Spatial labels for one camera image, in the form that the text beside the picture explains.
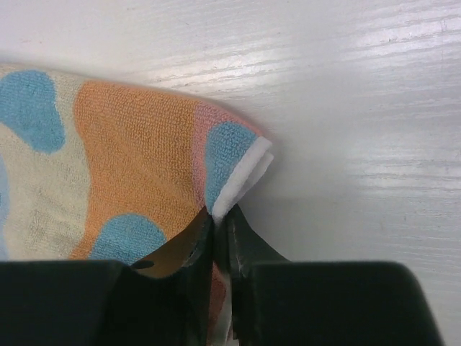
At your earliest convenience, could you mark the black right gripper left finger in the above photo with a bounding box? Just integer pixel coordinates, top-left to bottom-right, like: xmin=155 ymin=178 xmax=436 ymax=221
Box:
xmin=1 ymin=210 xmax=213 ymax=345

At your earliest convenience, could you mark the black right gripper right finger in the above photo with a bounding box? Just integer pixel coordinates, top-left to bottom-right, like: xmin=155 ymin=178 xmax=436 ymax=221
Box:
xmin=225 ymin=207 xmax=443 ymax=346

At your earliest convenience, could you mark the light blue patterned towel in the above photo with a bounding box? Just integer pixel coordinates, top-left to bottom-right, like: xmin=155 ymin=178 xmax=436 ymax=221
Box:
xmin=0 ymin=63 xmax=274 ymax=343

